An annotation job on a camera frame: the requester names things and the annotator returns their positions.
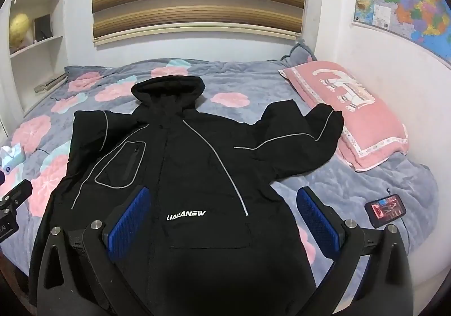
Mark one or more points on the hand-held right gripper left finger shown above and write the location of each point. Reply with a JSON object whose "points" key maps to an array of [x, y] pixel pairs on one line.
{"points": [[128, 221]]}

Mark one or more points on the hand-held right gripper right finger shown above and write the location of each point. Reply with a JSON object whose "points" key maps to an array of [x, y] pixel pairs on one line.
{"points": [[315, 221]]}

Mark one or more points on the black hooded jacket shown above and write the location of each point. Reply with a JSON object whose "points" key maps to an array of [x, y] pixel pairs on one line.
{"points": [[183, 168]]}

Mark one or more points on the grey floral blanket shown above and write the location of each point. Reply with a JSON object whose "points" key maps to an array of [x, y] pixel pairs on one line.
{"points": [[352, 189]]}

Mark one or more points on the tissue pack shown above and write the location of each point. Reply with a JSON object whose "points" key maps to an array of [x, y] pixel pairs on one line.
{"points": [[11, 157]]}

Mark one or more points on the smartphone with red screen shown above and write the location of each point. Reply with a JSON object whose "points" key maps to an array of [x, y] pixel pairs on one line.
{"points": [[385, 210]]}

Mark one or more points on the pink pillow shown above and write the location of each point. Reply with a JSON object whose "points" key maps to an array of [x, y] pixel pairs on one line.
{"points": [[370, 132]]}

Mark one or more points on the flat stack of books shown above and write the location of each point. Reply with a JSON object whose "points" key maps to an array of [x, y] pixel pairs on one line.
{"points": [[51, 83]]}

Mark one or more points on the grey pillow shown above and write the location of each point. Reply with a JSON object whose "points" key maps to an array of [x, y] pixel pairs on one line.
{"points": [[299, 55]]}

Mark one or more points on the yellow plush toy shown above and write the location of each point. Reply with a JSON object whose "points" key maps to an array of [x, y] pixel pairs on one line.
{"points": [[19, 30]]}

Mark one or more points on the black box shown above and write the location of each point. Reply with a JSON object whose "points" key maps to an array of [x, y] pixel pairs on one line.
{"points": [[43, 29]]}

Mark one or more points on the white bookshelf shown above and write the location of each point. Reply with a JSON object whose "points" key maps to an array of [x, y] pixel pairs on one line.
{"points": [[31, 0]]}

